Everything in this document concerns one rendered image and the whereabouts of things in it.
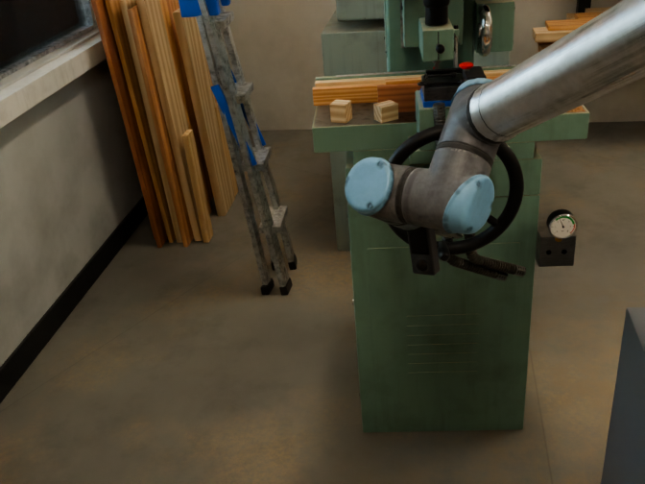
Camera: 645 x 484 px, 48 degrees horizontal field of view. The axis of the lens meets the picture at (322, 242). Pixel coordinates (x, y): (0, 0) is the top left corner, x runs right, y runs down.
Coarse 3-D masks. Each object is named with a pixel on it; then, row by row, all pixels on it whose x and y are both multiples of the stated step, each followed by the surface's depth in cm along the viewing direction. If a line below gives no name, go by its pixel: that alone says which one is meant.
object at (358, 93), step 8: (320, 88) 172; (328, 88) 172; (336, 88) 172; (344, 88) 172; (352, 88) 172; (360, 88) 172; (368, 88) 172; (376, 88) 171; (320, 96) 173; (328, 96) 173; (336, 96) 173; (344, 96) 173; (352, 96) 173; (360, 96) 172; (368, 96) 172; (376, 96) 172; (320, 104) 174; (328, 104) 174
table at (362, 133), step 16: (320, 112) 169; (352, 112) 167; (368, 112) 167; (400, 112) 165; (576, 112) 156; (320, 128) 161; (336, 128) 160; (352, 128) 160; (368, 128) 160; (384, 128) 160; (400, 128) 160; (416, 128) 159; (544, 128) 158; (560, 128) 158; (576, 128) 157; (320, 144) 162; (336, 144) 162; (352, 144) 162; (368, 144) 162; (384, 144) 162; (400, 144) 161; (416, 160) 153
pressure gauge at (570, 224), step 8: (552, 216) 162; (560, 216) 161; (568, 216) 161; (552, 224) 162; (560, 224) 162; (568, 224) 162; (576, 224) 161; (552, 232) 163; (560, 232) 163; (568, 232) 163; (560, 240) 166
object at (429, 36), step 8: (424, 24) 166; (448, 24) 164; (424, 32) 161; (432, 32) 160; (440, 32) 160; (448, 32) 160; (424, 40) 162; (432, 40) 161; (440, 40) 161; (448, 40) 161; (424, 48) 162; (432, 48) 162; (448, 48) 162; (424, 56) 163; (432, 56) 163; (440, 56) 163; (448, 56) 163
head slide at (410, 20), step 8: (408, 0) 170; (416, 0) 170; (456, 0) 170; (408, 8) 171; (416, 8) 171; (424, 8) 171; (448, 8) 171; (456, 8) 171; (408, 16) 172; (416, 16) 172; (424, 16) 172; (448, 16) 172; (456, 16) 172; (408, 24) 173; (416, 24) 173; (456, 24) 173; (408, 32) 174; (416, 32) 174; (408, 40) 175; (416, 40) 175
